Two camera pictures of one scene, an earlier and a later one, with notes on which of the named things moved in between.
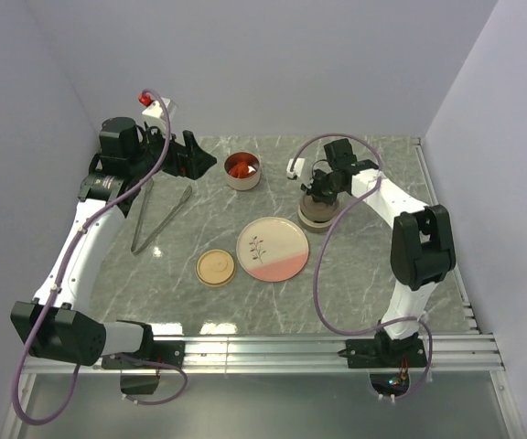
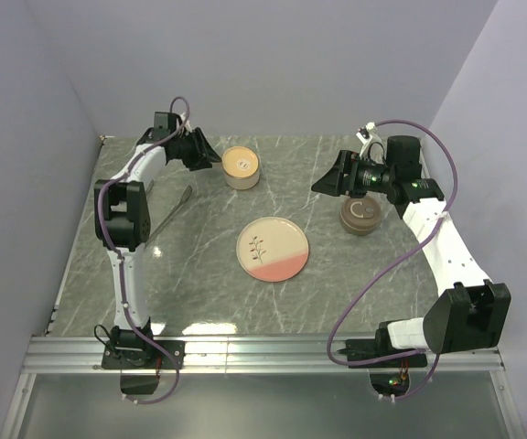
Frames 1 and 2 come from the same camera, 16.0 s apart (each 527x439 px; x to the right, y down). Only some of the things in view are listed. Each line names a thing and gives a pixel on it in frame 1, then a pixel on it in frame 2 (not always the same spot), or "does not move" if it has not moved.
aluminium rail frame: [447, 353] does not move
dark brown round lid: [317, 211] to [360, 212]
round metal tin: [316, 226] to [360, 220]
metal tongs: [135, 251] does not move
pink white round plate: [273, 249] does not move
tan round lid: [215, 267] to [240, 162]
